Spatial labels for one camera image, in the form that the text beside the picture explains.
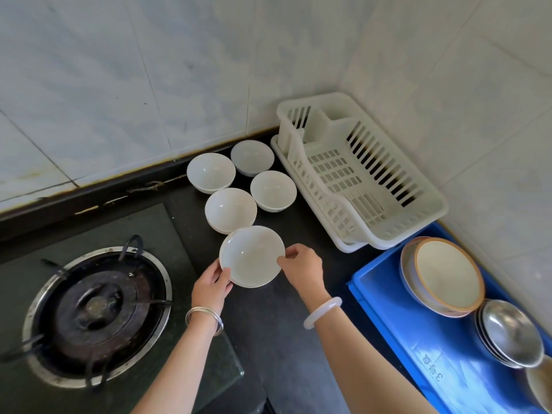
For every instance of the person's left thumb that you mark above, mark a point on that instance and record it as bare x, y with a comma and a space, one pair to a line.
226, 280

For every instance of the person's right hand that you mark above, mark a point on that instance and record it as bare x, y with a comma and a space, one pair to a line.
306, 271

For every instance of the stainless steel bowl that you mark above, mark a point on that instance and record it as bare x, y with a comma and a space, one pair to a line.
511, 331
483, 344

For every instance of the grey metal bowl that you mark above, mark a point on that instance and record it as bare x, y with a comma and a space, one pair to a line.
541, 383

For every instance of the white jade bangle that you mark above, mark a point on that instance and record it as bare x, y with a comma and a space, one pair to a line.
321, 312

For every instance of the black pan support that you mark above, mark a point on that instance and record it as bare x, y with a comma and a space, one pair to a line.
129, 247

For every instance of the blue plastic crate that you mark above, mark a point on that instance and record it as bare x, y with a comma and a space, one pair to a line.
405, 323

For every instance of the person's right forearm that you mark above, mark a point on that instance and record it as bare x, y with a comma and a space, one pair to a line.
358, 362

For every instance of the white plastic dish rack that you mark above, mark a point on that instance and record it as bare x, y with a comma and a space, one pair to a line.
366, 176

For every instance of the round gas burner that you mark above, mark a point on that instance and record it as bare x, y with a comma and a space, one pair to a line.
97, 306

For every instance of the brown-rimmed ceramic bowl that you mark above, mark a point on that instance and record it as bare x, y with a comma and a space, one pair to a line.
409, 275
448, 273

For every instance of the glass-top gas stove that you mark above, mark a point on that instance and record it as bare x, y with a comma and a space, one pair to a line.
189, 271

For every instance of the shallow white ceramic bowl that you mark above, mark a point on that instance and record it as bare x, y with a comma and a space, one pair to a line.
252, 256

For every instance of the person's left forearm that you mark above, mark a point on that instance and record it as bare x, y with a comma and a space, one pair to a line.
179, 366

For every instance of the person's right thumb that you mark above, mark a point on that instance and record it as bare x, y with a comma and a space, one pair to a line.
285, 266

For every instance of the person's left hand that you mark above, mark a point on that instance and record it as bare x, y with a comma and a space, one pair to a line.
209, 288

